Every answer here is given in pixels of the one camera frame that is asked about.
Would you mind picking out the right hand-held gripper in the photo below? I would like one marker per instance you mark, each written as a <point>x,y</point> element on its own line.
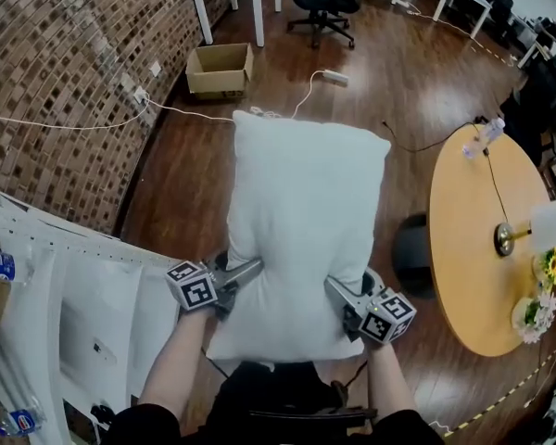
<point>384,318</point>

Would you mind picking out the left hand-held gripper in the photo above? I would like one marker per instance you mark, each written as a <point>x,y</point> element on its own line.
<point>192,290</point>

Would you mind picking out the white cushion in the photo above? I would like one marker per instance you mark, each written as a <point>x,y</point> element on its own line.
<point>301,211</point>

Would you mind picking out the person's right forearm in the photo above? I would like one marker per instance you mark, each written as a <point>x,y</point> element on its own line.
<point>389,378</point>

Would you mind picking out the person's left forearm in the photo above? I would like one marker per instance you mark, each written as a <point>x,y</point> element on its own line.
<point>176,364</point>

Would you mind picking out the black round table base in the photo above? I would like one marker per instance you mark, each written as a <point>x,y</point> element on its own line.
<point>412,258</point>

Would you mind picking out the round wooden table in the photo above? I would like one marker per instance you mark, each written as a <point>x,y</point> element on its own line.
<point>468,248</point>

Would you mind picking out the white metal shelf rack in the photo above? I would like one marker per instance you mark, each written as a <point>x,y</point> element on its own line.
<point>97,290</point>

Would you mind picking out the brass lamp with white shade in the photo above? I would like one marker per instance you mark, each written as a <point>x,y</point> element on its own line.
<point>504,239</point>

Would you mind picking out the person's black shirt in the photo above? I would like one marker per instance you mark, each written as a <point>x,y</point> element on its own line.
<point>143,427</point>

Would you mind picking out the potted pink flowers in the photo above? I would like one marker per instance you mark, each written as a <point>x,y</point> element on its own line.
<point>535,315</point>

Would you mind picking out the open cardboard box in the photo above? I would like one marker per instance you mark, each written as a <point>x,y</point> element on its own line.
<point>218,79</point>

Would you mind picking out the clear plastic water bottle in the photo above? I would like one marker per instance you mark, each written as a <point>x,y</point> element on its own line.
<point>484,137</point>

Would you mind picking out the potted sunflower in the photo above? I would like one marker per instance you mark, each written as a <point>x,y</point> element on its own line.
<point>553,264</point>

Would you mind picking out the white power strip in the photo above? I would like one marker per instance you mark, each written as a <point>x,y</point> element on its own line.
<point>336,77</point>

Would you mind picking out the white wall socket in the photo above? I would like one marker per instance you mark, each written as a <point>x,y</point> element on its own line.
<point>141,95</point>

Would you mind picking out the white wall plate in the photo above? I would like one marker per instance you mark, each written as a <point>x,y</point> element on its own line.
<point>155,68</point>

